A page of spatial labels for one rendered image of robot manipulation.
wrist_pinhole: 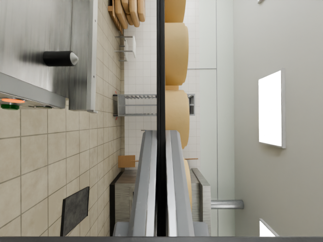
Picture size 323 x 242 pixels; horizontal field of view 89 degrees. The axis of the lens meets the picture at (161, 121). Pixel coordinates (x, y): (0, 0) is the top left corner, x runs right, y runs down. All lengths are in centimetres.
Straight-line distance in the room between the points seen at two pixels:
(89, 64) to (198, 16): 486
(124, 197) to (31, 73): 350
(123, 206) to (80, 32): 356
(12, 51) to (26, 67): 3
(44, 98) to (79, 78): 12
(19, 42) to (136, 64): 432
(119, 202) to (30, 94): 355
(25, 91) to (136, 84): 419
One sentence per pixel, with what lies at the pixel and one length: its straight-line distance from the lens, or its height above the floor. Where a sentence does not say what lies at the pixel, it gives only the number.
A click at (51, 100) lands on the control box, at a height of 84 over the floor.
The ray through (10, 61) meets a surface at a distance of 38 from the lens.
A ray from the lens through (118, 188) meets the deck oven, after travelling 373.
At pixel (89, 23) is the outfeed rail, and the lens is 57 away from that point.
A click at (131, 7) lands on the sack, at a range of 417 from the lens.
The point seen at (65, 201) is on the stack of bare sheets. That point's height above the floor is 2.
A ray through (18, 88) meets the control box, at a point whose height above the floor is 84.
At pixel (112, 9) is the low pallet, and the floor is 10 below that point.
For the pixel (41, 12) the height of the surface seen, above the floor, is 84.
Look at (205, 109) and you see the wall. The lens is 453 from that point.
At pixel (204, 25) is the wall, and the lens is 518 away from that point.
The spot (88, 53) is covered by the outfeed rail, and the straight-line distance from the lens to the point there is 53.
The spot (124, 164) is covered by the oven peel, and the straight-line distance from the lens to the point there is 432.
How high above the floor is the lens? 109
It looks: level
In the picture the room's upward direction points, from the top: 90 degrees clockwise
